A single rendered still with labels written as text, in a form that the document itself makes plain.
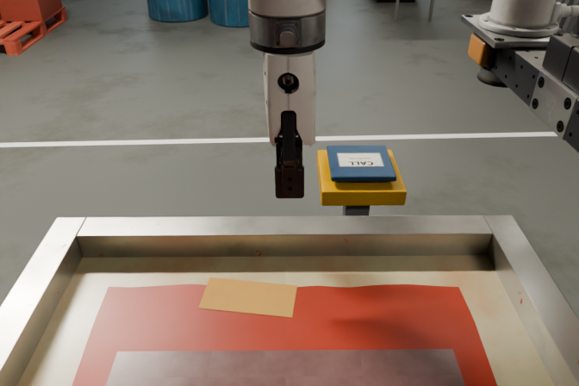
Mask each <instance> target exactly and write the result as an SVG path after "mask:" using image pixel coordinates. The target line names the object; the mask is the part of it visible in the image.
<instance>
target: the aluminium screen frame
mask: <svg viewBox="0 0 579 386"><path fill-rule="evenodd" d="M437 255H488V257H489V260H490V262H491V264H492V265H493V267H494V269H495V272H496V273H497V275H498V277H499V278H500V280H501V283H502V285H503V287H504V289H505V291H506V292H507V295H508V297H509V299H510V301H511V303H512V304H513V306H514V308H515V310H516V312H517V314H518V316H519V317H520V320H521V322H522V324H523V326H524V328H525V329H526V332H527V334H528V336H529V338H530V339H531V341H532V343H533V345H534V347H535V349H536V351H537V353H538V355H539V357H540V359H541V361H542V363H543V365H544V367H545V369H546V370H547V372H548V374H549V376H550V378H551V380H552V382H553V384H554V386H579V319H578V318H577V316H576V314H575V313H574V311H573V310H572V308H571V306H570V305H569V304H568V302H567V301H566V299H565V297H564V296H563V294H562V292H561V291H560V289H559V288H558V286H557V285H556V283H555V282H554V280H553V279H552V277H551V275H550V273H549V272H548V270H546V268H545V266H544V264H543V263H542V261H541V260H540V258H539V256H538V255H537V253H536V252H535V251H534V249H533V248H532V246H531V244H530V243H529V241H528V239H527V238H526V236H525V235H524V234H523V232H522V230H521V229H520V227H519V225H518V224H517V222H516V221H515V219H514V218H513V216H512V215H484V216H482V215H370V216H204V217H87V218H86V217H58V218H57V219H56V220H55V222H54V223H53V224H52V226H51V228H50V229H49V231H48V232H47V234H46V236H45V237H44V239H43V241H42V242H41V243H40V245H39V246H38V248H37V250H36V251H35V253H34V255H33V256H32V258H31V259H30V260H29V262H28V264H27V265H26V267H25V269H24V270H23V272H22V274H21V275H20V276H19V278H18V279H17V281H16V283H15V284H14V286H13V288H12V289H11V291H10V292H9V293H8V295H7V297H6V298H5V300H4V301H3V303H2V305H1V307H0V386H17V384H18V383H19V381H20V379H21V377H22V374H23V372H24V371H25V369H26V368H27V366H28V363H29V361H30V359H31V358H32V356H33V354H34V351H35V349H36V347H37V345H38V344H39V342H40V339H41V337H42V335H43V333H44V332H45V330H46V328H47V325H48V323H49V321H50V320H51V319H52V317H53V314H54V312H55V310H56V308H57V307H58V305H59V302H60V300H61V298H62V296H63V295H64V293H65V290H66V288H67V286H68V284H69V282H70V281H71V279H72V276H73V274H74V272H75V271H76V269H77V268H78V265H79V263H80V261H81V259H82V258H140V257H288V256H437Z"/></svg>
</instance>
